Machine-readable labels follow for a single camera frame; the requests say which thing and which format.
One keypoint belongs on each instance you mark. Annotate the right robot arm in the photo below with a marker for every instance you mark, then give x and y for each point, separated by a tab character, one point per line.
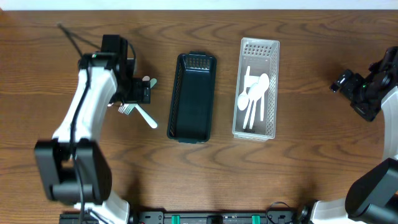
373	197

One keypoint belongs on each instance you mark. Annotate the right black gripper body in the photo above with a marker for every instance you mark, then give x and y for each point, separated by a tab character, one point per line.
359	91

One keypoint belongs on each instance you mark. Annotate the white spoon bowl down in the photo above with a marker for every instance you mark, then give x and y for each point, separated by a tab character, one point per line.
243	98

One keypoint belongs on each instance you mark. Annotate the mint green plastic fork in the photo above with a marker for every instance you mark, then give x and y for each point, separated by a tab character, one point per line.
153	81

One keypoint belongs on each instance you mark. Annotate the white spoon horizontal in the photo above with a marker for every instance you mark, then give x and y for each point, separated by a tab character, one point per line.
253	111

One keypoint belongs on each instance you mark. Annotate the white spoon bowl up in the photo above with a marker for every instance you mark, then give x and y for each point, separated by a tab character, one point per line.
247	119

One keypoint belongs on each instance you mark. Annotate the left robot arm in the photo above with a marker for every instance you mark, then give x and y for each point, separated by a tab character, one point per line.
72	167

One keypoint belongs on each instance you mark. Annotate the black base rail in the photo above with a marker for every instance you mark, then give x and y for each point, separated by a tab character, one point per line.
278	212

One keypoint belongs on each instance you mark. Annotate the white spoon clear basket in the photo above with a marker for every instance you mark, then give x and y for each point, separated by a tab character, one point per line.
264	84

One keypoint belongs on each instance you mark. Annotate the clear plastic basket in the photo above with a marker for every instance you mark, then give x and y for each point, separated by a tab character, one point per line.
263	57

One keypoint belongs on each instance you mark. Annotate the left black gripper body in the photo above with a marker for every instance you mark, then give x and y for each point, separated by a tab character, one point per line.
142	93

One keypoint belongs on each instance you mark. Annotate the white label in clear basket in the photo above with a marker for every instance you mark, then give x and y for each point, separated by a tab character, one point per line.
250	80

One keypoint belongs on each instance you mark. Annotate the white plastic fork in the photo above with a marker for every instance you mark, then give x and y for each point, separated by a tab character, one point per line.
127	108
150	121

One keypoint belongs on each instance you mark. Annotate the dark green plastic basket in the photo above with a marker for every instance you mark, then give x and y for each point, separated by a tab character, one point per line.
192	100

